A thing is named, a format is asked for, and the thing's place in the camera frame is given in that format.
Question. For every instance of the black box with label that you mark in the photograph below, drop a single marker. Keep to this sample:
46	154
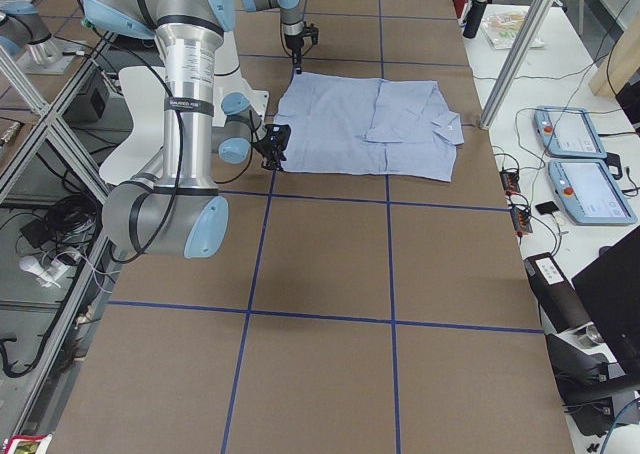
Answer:
555	293

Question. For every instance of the metal cup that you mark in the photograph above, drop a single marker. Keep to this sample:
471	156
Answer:
591	337

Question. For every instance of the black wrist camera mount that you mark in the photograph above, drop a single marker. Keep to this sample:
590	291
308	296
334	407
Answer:
311	32

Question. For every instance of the white central pedestal column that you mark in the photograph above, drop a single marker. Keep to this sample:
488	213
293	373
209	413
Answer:
232	93

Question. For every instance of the black monitor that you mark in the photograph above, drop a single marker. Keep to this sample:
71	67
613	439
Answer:
609	290

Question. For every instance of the far orange circuit board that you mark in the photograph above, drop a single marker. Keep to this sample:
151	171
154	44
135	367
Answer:
510	181

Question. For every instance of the far teach pendant tablet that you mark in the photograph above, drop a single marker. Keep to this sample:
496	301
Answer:
568	132

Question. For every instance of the black thermos bottle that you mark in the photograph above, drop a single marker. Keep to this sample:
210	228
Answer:
473	18

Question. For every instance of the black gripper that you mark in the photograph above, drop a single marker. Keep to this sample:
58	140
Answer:
264	148
294	41

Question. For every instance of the black power adapter box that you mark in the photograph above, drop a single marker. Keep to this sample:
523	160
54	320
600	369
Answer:
90	104

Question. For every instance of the light blue striped shirt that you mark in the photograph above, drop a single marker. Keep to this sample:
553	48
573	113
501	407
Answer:
369	126

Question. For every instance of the near teach pendant tablet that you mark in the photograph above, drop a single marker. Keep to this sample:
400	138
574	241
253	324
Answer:
589	193

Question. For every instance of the wooden board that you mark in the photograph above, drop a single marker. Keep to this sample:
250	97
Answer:
622	62

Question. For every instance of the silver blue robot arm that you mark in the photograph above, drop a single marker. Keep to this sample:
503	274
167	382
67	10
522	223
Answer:
172	205
291	22

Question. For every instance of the near orange circuit board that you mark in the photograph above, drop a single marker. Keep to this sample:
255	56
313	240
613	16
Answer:
521	219

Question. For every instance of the orange circuit board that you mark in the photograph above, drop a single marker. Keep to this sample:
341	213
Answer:
521	219
510	181

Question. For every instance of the small black phone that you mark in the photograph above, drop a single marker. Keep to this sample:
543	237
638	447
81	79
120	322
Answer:
547	208

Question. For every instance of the teach pendant tablet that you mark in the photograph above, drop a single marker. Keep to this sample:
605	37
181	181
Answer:
589	193
568	132

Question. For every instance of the white plastic chair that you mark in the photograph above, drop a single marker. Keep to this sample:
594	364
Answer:
141	150

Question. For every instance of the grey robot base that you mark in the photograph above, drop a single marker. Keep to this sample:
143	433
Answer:
22	28

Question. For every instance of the silver aluminium frame post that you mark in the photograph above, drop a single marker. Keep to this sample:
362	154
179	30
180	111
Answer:
534	18

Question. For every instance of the black office chair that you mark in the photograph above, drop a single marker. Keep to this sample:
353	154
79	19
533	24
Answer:
595	392

